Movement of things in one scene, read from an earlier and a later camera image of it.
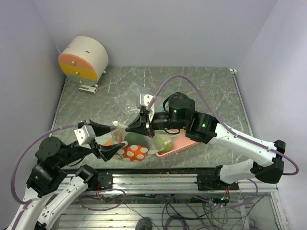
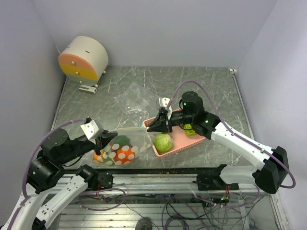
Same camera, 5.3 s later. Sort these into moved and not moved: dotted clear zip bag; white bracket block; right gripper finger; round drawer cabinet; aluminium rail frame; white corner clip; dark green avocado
Moved: dotted clear zip bag; right gripper finger; dark green avocado
Not moved: white corner clip; round drawer cabinet; aluminium rail frame; white bracket block
